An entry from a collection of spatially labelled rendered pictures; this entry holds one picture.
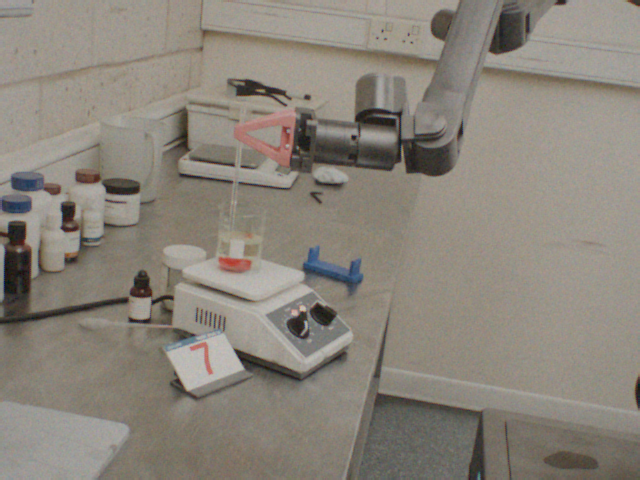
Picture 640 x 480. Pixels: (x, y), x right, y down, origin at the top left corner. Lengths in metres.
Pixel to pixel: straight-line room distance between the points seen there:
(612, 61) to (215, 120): 1.06
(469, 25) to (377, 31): 1.25
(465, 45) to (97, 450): 0.68
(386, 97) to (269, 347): 0.35
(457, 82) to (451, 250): 1.49
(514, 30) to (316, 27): 0.98
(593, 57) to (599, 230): 0.49
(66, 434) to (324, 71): 1.78
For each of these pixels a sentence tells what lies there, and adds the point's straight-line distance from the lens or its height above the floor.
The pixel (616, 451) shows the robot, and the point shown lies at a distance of 1.91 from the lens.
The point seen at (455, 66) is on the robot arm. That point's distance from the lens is 1.15.
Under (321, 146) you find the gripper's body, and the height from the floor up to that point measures 1.01.
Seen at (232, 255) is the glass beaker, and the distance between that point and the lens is 1.10.
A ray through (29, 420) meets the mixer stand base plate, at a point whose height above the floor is 0.76.
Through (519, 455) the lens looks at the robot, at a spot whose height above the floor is 0.36.
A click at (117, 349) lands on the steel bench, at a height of 0.75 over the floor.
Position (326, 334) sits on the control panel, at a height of 0.79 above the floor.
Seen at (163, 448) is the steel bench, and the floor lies 0.75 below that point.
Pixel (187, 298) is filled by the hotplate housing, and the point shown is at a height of 0.81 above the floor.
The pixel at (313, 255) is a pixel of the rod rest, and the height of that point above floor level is 0.77.
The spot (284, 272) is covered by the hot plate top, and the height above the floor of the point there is 0.84.
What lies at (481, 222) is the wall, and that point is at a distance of 2.56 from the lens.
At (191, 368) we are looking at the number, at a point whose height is 0.77.
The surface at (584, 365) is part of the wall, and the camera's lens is 2.73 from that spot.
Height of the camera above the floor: 1.21
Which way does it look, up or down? 17 degrees down
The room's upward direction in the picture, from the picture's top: 7 degrees clockwise
